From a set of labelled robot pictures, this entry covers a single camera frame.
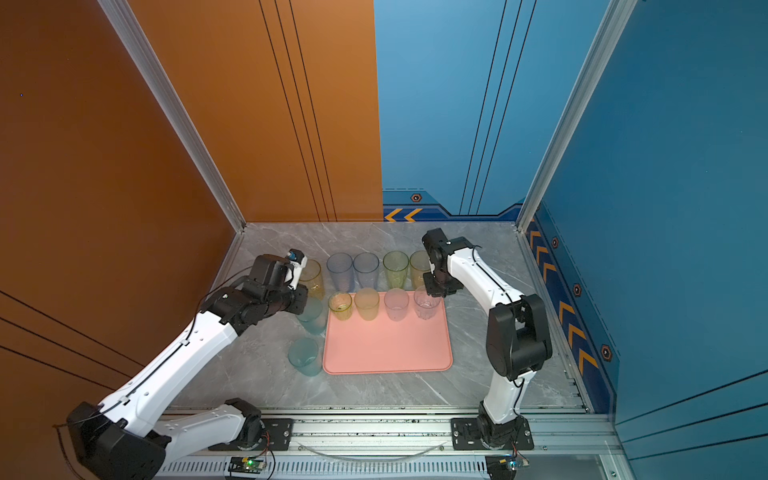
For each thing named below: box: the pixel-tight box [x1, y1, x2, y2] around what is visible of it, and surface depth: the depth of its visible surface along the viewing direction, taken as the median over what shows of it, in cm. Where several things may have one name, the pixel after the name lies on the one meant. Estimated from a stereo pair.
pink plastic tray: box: [323, 292, 453, 375], surface depth 93 cm
